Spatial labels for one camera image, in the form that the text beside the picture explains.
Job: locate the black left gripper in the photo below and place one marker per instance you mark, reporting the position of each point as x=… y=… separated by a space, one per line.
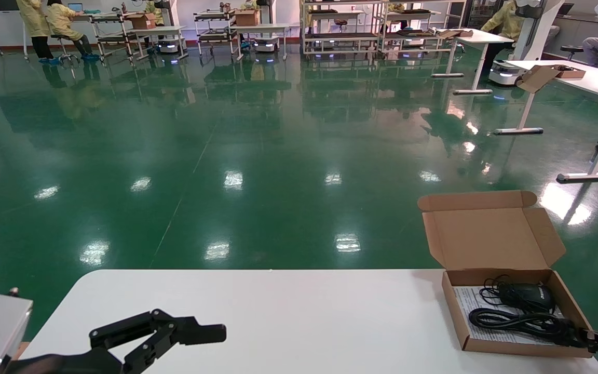
x=70 y=363

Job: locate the cardboard storage box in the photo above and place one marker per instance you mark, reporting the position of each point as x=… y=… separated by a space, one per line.
x=491 y=239

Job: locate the open flat cardboard box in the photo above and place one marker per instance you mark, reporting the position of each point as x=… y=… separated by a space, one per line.
x=538 y=78

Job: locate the brown cardboard box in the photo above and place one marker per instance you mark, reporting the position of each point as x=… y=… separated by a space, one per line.
x=140 y=21
x=247 y=18

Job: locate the white paper manual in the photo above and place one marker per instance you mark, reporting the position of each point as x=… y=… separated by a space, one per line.
x=466 y=301

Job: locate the black stool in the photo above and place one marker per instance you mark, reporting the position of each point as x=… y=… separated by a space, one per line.
x=60 y=37
x=571 y=49

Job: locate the metal trolley cart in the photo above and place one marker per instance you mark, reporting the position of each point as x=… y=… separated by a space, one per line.
x=107 y=18
x=213 y=15

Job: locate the laptop computer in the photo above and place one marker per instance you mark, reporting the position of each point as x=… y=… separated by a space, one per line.
x=76 y=7

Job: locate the standing person in yellow gown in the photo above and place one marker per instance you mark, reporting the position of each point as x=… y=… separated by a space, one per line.
x=34 y=21

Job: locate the metal shelving rack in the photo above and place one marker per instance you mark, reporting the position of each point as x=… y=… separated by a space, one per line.
x=340 y=36
x=423 y=32

